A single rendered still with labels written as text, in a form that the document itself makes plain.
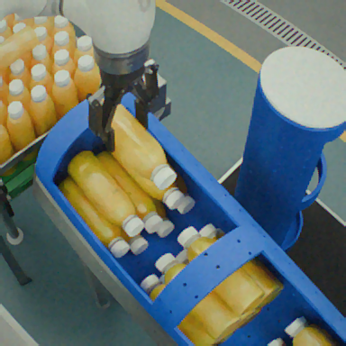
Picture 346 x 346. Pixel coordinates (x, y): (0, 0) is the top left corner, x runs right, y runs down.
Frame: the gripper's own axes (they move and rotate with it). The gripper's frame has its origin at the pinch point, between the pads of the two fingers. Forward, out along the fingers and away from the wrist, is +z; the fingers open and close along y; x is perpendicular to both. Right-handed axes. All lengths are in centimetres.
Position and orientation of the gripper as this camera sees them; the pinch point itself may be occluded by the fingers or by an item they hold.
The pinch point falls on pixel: (124, 126)
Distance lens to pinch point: 113.7
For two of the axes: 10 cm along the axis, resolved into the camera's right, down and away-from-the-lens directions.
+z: -0.2, 5.0, 8.7
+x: -6.4, -6.8, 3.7
